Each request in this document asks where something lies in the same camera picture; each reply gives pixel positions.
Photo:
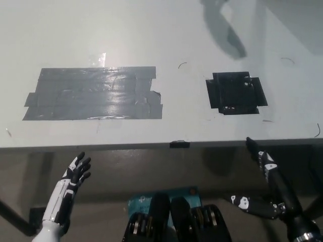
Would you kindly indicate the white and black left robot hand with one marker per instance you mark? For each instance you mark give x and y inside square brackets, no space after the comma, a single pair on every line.
[61,194]

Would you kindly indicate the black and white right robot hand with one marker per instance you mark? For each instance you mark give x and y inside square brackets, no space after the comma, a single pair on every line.
[282,186]

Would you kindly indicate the black diagonal table leg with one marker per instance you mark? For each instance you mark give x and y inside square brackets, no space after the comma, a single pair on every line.
[13,219]

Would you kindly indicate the teal cardboard box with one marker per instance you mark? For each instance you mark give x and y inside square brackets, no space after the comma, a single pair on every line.
[140,201]

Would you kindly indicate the black tape square patch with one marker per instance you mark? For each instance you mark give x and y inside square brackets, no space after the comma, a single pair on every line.
[236,93]

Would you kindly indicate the small black tape strip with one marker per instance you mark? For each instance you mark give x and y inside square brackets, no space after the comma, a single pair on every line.
[179,144]

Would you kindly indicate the clear tape piece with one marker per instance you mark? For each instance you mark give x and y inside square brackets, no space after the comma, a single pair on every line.
[97,60]

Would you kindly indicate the black floor bracket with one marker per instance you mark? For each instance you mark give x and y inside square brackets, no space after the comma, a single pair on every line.
[38,214]

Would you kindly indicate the grey duct tape patch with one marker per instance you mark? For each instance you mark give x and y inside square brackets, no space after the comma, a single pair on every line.
[93,93]

